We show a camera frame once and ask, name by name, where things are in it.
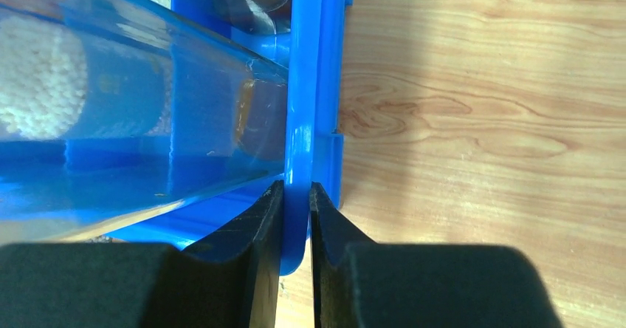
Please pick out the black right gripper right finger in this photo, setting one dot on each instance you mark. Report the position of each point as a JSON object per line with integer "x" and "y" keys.
{"x": 359, "y": 282}

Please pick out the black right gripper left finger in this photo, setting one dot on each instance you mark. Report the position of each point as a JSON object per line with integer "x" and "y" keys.
{"x": 227, "y": 279}

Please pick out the blue plastic divided bin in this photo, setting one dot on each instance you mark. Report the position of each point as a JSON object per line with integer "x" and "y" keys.
{"x": 313, "y": 147}

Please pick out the glass oil bottle gold spout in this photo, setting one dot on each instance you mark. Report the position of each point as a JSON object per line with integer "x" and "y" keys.
{"x": 256, "y": 17}

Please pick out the blue label shaker jar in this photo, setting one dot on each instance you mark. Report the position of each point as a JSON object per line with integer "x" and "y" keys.
{"x": 59, "y": 83}

